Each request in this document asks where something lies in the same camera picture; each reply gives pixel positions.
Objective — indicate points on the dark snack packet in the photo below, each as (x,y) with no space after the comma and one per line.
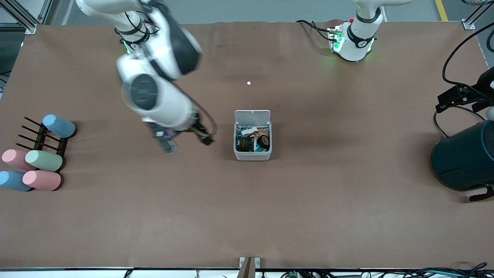
(245,143)

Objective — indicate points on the pink cup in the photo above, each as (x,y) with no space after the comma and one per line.
(40,180)
(13,158)

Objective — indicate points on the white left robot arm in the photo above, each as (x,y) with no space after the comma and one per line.
(359,34)

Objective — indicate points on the aluminium frame profile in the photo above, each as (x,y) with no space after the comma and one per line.
(472,17)
(19,15)

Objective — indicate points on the mint green cup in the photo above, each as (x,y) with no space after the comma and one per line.
(44,160)

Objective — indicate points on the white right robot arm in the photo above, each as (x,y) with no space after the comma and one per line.
(154,100)

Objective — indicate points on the brown crumpled wrapper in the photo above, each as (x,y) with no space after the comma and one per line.
(264,132)

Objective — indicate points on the blue cup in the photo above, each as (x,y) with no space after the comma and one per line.
(13,181)
(58,125)

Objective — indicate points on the green terminal connector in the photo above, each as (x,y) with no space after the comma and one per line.
(293,274)

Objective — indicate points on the small white lidded bin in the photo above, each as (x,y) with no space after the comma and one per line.
(251,156)

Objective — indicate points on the white rubber band loop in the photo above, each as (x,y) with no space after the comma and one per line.
(251,131)

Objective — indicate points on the teal snack wrapper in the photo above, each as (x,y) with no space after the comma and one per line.
(240,133)

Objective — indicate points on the dark wooden peg rack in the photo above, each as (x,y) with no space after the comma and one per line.
(38,137)

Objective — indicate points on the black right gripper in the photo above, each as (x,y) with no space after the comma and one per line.
(197,129)

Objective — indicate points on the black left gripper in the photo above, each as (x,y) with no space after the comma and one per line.
(464,94)

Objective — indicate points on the dark teal cylindrical device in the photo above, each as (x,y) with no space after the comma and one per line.
(463,158)

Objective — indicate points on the black tape roll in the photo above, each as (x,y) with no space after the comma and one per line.
(264,142)

